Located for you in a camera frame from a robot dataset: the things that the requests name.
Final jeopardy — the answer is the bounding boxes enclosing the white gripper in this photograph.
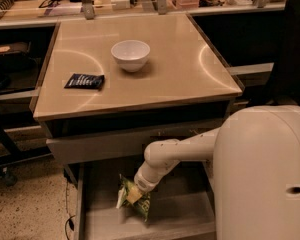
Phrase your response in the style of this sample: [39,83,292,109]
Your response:
[127,166,159,204]

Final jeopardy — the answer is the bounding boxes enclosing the green jalapeno chip bag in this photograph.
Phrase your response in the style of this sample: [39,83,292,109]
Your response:
[116,174,151,221]

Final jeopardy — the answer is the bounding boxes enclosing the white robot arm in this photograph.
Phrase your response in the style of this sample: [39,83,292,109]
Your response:
[134,105,300,240]

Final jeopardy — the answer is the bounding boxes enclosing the open middle drawer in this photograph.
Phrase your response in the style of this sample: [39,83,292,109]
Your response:
[73,155,216,240]

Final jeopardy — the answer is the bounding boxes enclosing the closed top drawer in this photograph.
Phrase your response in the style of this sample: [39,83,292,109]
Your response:
[47,118,223,165]

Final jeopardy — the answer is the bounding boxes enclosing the wooden drawer cabinet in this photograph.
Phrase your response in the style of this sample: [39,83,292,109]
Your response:
[34,14,241,240]

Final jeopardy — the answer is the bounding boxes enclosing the dark blue snack packet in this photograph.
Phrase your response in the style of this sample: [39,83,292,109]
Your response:
[65,73,105,89]

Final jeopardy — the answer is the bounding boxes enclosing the black rolling cart base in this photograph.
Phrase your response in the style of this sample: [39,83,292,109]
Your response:
[0,112,51,186]

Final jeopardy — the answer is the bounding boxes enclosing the white ceramic bowl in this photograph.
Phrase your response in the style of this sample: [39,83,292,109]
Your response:
[111,40,151,72]

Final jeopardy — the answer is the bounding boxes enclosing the black office chair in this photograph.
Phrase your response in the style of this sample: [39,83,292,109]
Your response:
[247,0,300,107]

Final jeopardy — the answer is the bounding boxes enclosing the black cable on floor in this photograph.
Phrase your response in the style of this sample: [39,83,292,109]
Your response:
[63,180,76,240]

